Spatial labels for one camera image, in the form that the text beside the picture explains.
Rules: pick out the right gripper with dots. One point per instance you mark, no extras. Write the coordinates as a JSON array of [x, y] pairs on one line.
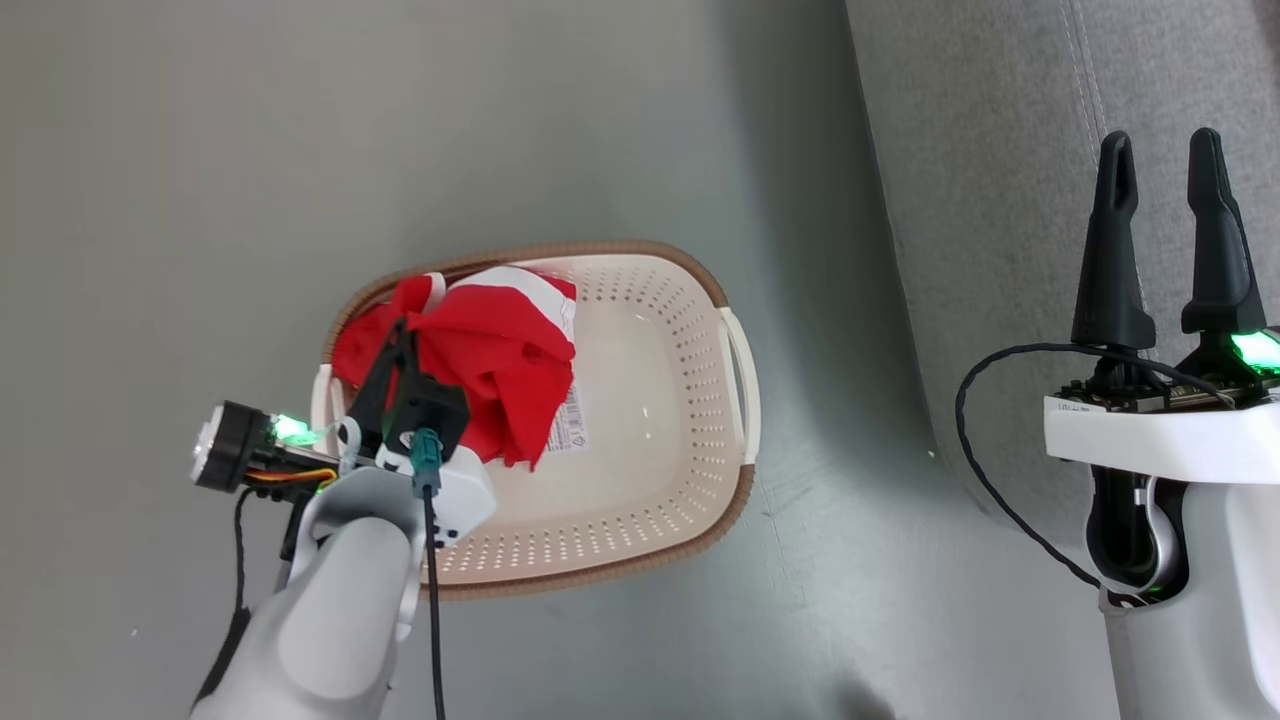
[[1150, 440]]

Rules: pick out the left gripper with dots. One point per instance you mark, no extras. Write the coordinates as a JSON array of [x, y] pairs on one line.
[[230, 445]]

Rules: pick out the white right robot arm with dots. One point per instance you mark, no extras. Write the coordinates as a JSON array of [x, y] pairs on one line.
[[1220, 600]]

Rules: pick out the red shorts with white stripes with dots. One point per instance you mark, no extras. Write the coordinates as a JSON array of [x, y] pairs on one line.
[[490, 350]]

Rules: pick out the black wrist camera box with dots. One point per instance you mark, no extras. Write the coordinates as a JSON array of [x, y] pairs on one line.
[[425, 410]]

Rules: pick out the cream perforated laundry basket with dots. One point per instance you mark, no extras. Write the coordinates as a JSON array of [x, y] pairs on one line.
[[650, 400]]

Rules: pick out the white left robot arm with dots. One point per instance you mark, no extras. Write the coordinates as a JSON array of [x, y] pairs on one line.
[[320, 620]]

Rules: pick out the paper label sticker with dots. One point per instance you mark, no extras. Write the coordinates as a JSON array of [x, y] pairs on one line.
[[570, 425]]

